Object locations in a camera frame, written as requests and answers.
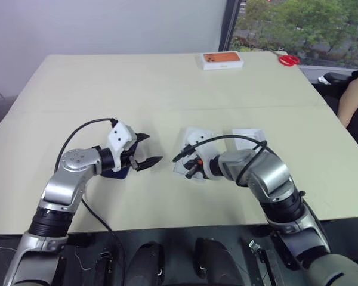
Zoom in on red handled scissors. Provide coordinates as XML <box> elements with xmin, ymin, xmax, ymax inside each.
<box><xmin>270</xmin><ymin>49</ymin><xmax>301</xmax><ymax>67</ymax></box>

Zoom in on white phone box base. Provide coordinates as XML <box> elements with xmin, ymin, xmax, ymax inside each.
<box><xmin>172</xmin><ymin>126</ymin><xmax>226</xmax><ymax>183</ymax></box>

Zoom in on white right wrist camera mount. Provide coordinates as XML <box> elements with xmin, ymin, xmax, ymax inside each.
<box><xmin>186</xmin><ymin>130</ymin><xmax>220</xmax><ymax>181</ymax></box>

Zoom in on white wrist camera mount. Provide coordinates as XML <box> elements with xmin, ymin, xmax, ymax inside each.
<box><xmin>106</xmin><ymin>121</ymin><xmax>137</xmax><ymax>173</ymax></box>
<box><xmin>186</xmin><ymin>130</ymin><xmax>220</xmax><ymax>181</ymax></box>

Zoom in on black window frame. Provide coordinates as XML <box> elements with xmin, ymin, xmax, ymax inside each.
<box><xmin>218</xmin><ymin>0</ymin><xmax>243</xmax><ymax>52</ymax></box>

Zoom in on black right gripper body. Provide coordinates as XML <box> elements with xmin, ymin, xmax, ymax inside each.
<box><xmin>184</xmin><ymin>156</ymin><xmax>205</xmax><ymax>176</ymax></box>

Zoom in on white phone box lid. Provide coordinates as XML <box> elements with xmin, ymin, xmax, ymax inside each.
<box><xmin>232</xmin><ymin>128</ymin><xmax>265</xmax><ymax>150</ymax></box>

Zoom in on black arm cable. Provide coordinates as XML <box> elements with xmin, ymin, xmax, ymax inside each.
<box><xmin>54</xmin><ymin>118</ymin><xmax>126</xmax><ymax>286</ymax></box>
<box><xmin>183</xmin><ymin>135</ymin><xmax>269</xmax><ymax>188</ymax></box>

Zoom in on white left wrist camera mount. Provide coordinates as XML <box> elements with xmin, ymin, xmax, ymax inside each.
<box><xmin>106</xmin><ymin>121</ymin><xmax>137</xmax><ymax>173</ymax></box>

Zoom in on black chair armrest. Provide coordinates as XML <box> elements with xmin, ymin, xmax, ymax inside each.
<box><xmin>315</xmin><ymin>71</ymin><xmax>358</xmax><ymax>98</ymax></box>

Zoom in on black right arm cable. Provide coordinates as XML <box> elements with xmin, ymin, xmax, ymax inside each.
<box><xmin>183</xmin><ymin>135</ymin><xmax>269</xmax><ymax>188</ymax></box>

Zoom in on dark blue phone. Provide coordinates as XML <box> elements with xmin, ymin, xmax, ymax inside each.
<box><xmin>100</xmin><ymin>139</ymin><xmax>140</xmax><ymax>180</ymax></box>

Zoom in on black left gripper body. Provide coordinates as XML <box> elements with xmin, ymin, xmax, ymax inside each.
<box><xmin>120</xmin><ymin>137</ymin><xmax>139</xmax><ymax>171</ymax></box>

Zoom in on black strap with buckle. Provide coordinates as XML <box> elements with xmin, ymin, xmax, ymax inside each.
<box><xmin>246</xmin><ymin>239</ymin><xmax>277</xmax><ymax>286</ymax></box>
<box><xmin>94</xmin><ymin>251</ymin><xmax>115</xmax><ymax>286</ymax></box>

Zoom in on phone box with orange print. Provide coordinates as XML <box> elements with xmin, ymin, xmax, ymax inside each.
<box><xmin>200</xmin><ymin>52</ymin><xmax>245</xmax><ymax>72</ymax></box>

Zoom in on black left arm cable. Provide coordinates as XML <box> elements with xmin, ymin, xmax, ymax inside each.
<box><xmin>54</xmin><ymin>118</ymin><xmax>126</xmax><ymax>286</ymax></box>

